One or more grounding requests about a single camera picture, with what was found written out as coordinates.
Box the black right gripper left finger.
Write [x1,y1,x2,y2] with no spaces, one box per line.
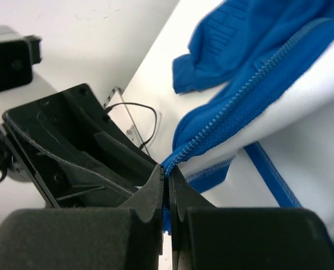
[0,166,164,269]

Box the thin black wire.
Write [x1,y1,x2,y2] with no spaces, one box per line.
[103,102,158,150]

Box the blue fleece zip jacket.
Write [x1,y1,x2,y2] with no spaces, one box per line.
[163,1,334,243]

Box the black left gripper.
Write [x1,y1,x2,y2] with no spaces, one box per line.
[0,95,152,208]

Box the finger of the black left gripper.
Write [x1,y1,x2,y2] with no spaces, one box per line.
[61,83,157,172]

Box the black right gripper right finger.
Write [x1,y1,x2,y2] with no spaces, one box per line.
[169,168,334,269]

